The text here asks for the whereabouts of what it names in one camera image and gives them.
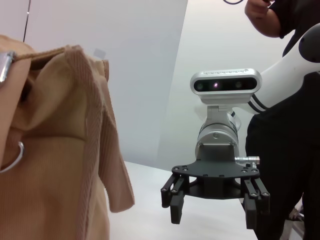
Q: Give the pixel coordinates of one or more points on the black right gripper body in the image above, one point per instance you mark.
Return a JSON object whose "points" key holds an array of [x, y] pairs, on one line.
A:
{"points": [[215, 171]]}

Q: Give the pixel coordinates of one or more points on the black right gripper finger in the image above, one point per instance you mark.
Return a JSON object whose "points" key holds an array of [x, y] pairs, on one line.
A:
{"points": [[176, 197], [255, 202]]}

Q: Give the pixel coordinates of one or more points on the khaki canvas food bag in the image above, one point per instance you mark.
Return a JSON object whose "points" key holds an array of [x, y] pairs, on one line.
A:
{"points": [[57, 150]]}

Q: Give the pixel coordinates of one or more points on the silver metal zipper pull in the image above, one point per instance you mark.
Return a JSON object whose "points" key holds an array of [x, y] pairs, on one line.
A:
{"points": [[5, 66]]}

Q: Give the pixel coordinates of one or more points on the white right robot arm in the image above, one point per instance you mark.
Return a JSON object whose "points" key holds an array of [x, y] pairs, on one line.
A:
{"points": [[282, 70]]}

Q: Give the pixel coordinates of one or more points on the bare person forearm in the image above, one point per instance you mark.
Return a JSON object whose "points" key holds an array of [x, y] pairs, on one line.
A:
{"points": [[265, 18]]}

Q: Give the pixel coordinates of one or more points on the person in black clothes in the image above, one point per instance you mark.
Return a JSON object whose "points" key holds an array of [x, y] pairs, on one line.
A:
{"points": [[282, 155]]}

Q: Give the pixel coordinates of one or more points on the clear tape piece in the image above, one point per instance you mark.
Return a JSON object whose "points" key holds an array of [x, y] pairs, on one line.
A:
{"points": [[99, 53]]}

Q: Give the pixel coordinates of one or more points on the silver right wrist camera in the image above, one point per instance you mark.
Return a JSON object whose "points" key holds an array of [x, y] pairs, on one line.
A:
{"points": [[225, 96]]}

